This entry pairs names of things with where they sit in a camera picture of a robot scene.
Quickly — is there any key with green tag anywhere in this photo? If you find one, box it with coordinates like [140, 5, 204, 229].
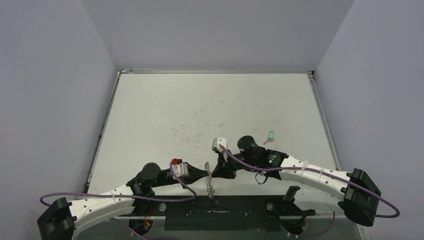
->
[263, 130, 275, 145]

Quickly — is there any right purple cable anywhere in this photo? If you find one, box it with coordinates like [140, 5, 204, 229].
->
[218, 145, 401, 239]

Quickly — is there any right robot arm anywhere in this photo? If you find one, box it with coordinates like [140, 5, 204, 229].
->
[211, 135, 382, 227]

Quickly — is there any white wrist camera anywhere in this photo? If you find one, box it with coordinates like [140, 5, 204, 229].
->
[211, 137, 228, 154]
[171, 158, 189, 178]

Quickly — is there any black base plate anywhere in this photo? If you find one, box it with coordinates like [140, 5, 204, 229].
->
[127, 195, 316, 232]

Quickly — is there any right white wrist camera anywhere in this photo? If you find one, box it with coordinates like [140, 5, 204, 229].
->
[211, 137, 228, 154]

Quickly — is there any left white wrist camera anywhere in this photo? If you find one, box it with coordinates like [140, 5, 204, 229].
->
[171, 158, 189, 178]

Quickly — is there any purple cable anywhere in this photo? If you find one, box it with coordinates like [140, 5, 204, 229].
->
[39, 160, 198, 240]
[218, 145, 401, 239]

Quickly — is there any aluminium frame rail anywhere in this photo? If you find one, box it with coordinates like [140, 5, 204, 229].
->
[68, 195, 368, 220]

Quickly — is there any metal disc with key rings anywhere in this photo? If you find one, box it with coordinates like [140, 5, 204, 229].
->
[204, 161, 215, 199]

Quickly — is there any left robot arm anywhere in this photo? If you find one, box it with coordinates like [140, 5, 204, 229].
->
[37, 158, 209, 240]

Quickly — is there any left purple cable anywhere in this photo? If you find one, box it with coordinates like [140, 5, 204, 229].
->
[39, 160, 198, 240]

